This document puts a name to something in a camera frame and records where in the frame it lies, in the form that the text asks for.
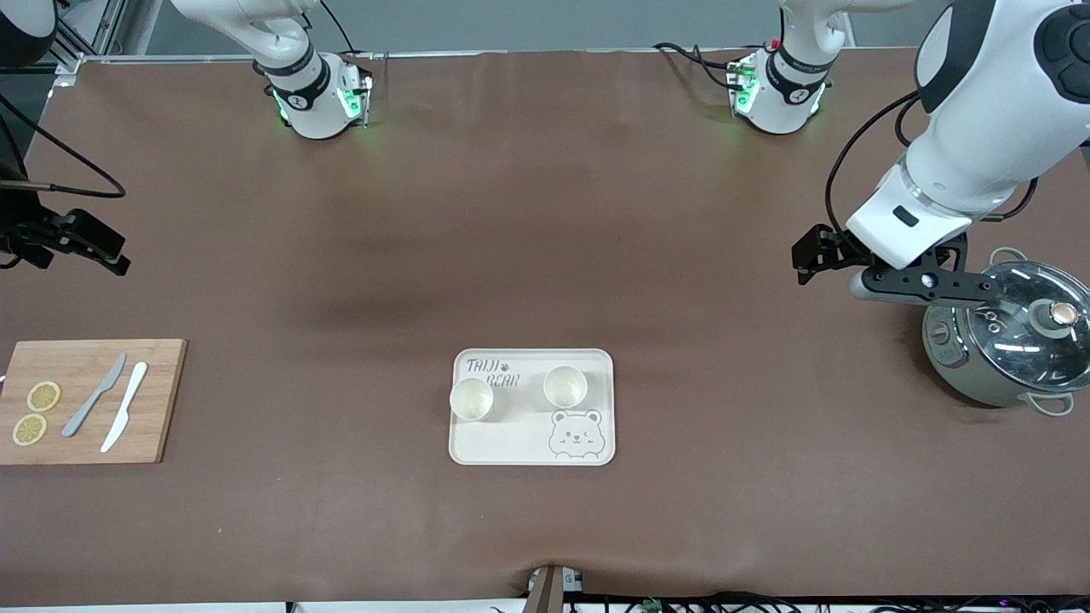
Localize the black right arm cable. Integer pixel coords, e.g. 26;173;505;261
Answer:
0;92;128;199

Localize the aluminium frame profile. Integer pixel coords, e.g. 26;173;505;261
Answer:
51;0;120;77

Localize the grey-green electric pot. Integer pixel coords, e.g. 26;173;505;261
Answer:
922;247;1090;418

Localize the white IKEA cup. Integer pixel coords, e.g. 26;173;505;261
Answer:
449;377;496;422
542;365;588;410

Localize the black base cable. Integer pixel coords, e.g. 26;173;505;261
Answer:
653;42;743;91
319;0;389;60

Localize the wooden cutting board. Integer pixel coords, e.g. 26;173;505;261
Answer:
0;339;188;466

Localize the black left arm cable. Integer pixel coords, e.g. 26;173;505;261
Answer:
823;89;1038;252

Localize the glass pot lid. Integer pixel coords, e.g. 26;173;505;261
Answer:
965;261;1090;394

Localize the black right base cable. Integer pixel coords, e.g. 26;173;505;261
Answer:
319;0;389;60

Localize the white plastic knife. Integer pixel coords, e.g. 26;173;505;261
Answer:
100;362;149;454

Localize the black left base cable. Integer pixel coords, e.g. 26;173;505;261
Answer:
653;42;743;91

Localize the grey plastic knife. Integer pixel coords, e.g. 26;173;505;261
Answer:
61;352;128;438

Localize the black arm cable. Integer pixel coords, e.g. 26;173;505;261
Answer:
0;92;128;199
823;89;1038;252

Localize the cream bear print tray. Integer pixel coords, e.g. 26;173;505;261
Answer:
449;347;616;467

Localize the grey metal post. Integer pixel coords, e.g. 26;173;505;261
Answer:
526;564;585;613

